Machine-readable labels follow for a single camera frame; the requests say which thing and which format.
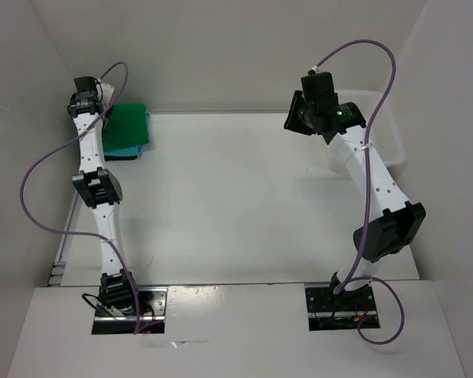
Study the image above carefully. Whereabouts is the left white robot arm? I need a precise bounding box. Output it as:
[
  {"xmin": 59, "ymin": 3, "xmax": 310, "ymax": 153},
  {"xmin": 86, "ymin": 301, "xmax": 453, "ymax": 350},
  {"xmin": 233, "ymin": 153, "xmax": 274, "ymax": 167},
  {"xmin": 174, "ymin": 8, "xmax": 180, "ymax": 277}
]
[{"xmin": 67, "ymin": 76, "xmax": 142, "ymax": 316}]

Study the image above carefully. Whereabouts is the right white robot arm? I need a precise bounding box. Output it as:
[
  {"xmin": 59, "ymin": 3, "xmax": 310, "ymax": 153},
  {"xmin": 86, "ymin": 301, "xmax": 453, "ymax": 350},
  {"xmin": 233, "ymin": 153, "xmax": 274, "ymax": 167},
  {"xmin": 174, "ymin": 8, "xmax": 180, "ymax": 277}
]
[{"xmin": 284, "ymin": 70, "xmax": 426, "ymax": 309}]

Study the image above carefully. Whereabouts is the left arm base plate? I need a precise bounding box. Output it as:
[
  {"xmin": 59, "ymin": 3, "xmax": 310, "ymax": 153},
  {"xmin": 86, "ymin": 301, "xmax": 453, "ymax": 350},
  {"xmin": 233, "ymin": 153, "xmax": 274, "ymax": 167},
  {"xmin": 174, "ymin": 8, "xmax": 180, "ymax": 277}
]
[{"xmin": 82, "ymin": 287, "xmax": 168, "ymax": 335}]

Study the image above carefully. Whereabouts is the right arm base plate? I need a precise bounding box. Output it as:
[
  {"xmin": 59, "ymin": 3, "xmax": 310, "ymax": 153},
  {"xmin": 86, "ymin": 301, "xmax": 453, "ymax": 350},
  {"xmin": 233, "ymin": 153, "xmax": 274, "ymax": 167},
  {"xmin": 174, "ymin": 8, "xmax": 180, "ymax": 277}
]
[{"xmin": 304, "ymin": 284, "xmax": 380, "ymax": 332}]

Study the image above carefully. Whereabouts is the black t-shirt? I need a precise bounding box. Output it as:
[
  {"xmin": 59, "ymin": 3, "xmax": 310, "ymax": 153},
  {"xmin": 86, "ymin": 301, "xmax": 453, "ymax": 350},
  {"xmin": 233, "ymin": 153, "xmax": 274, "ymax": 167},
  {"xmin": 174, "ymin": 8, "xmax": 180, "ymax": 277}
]
[{"xmin": 104, "ymin": 155, "xmax": 139, "ymax": 161}]

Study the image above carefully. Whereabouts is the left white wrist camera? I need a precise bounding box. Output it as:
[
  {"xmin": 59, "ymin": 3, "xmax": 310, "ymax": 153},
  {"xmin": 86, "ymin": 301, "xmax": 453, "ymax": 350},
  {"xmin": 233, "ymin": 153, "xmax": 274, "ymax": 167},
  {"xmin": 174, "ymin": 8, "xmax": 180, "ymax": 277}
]
[{"xmin": 96, "ymin": 80, "xmax": 115, "ymax": 107}]

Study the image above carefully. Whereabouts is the white plastic basket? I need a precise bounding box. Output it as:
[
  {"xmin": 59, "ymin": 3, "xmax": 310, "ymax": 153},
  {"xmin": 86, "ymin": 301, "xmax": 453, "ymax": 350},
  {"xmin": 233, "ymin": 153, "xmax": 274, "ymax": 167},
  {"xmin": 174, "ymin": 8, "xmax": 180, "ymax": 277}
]
[{"xmin": 337, "ymin": 90, "xmax": 406, "ymax": 167}]

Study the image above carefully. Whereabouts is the light blue t-shirt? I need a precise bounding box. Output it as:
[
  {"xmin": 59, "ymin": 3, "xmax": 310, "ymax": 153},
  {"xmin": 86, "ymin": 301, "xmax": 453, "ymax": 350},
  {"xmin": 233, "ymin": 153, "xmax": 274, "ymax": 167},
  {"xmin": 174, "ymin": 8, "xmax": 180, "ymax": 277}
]
[{"xmin": 103, "ymin": 110, "xmax": 152, "ymax": 157}]

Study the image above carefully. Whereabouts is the green t-shirt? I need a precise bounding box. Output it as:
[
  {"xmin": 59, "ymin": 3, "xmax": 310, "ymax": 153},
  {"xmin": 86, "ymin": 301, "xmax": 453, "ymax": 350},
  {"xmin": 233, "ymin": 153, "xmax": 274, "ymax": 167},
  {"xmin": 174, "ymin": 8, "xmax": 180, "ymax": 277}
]
[{"xmin": 102, "ymin": 103, "xmax": 149, "ymax": 153}]

